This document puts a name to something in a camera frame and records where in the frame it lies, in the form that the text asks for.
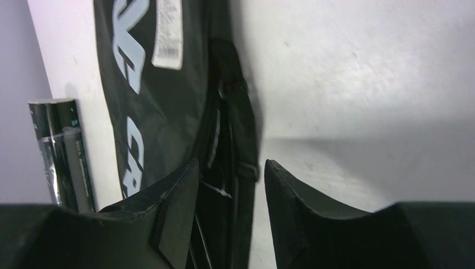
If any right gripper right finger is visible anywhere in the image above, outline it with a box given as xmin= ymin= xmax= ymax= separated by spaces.
xmin=264 ymin=160 xmax=474 ymax=268

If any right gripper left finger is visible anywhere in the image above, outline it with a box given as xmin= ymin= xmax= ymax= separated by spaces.
xmin=1 ymin=159 xmax=199 ymax=268

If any black Crossway racket bag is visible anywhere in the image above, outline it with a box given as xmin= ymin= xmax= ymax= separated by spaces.
xmin=93 ymin=1 xmax=259 ymax=268

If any black shuttlecock tube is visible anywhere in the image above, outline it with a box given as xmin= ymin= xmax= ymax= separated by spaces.
xmin=28 ymin=98 xmax=96 ymax=213

